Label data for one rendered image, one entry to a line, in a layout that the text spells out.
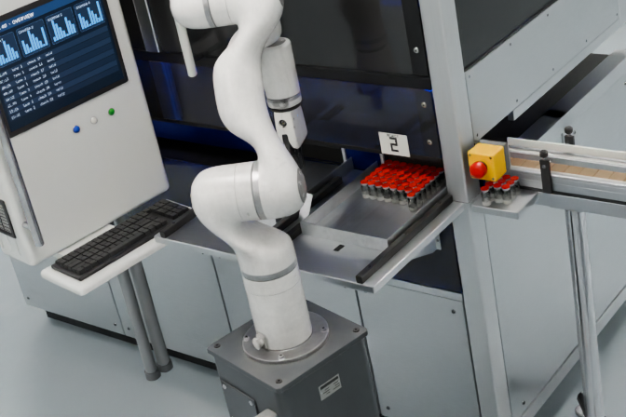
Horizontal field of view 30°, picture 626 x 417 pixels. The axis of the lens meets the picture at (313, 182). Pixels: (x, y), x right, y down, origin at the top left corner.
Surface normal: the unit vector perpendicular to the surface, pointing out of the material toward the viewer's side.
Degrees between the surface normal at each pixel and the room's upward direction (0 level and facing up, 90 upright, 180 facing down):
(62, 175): 90
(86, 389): 0
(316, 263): 0
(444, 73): 90
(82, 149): 90
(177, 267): 90
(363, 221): 0
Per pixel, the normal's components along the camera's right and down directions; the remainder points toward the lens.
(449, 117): -0.59, 0.46
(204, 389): -0.18, -0.88
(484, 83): 0.79, 0.14
